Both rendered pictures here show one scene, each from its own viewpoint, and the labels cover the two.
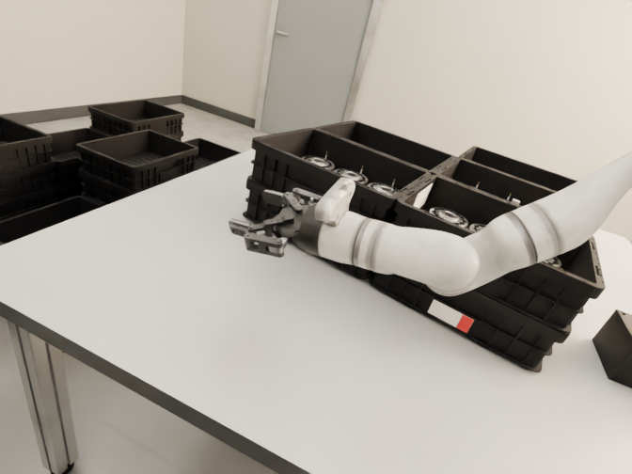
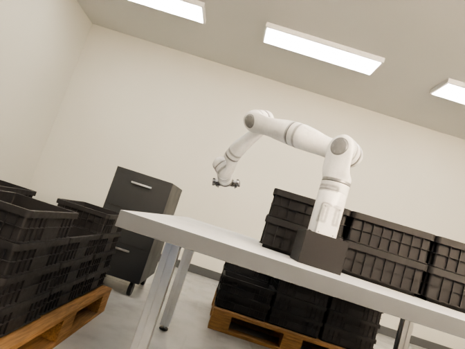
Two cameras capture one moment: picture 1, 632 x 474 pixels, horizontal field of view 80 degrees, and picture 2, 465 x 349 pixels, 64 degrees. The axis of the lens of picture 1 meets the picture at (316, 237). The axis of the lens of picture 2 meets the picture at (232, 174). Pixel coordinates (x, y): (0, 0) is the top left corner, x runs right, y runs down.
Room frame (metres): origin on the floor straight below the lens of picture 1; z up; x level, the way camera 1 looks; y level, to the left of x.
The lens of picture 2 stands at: (0.08, -1.85, 0.75)
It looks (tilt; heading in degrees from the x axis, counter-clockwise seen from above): 7 degrees up; 77
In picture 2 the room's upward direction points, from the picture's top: 18 degrees clockwise
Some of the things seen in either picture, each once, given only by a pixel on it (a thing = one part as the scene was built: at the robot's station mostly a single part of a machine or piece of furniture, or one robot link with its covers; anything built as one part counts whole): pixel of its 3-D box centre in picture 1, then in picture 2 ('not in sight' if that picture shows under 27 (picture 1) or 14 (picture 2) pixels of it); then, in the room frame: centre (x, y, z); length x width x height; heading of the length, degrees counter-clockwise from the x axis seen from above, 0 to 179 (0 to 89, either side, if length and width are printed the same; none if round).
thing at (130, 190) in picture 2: not in sight; (134, 230); (0.20, 1.36, 0.45); 0.62 x 0.45 x 0.90; 75
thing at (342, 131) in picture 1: (381, 160); not in sight; (1.23, -0.15, 0.87); 0.40 x 0.30 x 0.11; 65
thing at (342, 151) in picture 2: not in sight; (341, 162); (0.67, -0.77, 1.05); 0.09 x 0.09 x 0.17; 34
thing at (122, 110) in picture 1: (139, 149); not in sight; (1.99, 1.11, 0.37); 0.40 x 0.30 x 0.45; 165
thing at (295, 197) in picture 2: (497, 223); (308, 206); (0.79, -0.38, 0.92); 0.40 x 0.30 x 0.02; 65
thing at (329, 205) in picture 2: not in sight; (328, 209); (0.67, -0.77, 0.89); 0.09 x 0.09 x 0.17; 75
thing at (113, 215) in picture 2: not in sight; (81, 244); (-0.09, 0.46, 0.37); 0.40 x 0.30 x 0.45; 75
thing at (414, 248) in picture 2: (503, 208); (377, 239); (1.06, -0.51, 0.87); 0.40 x 0.30 x 0.11; 65
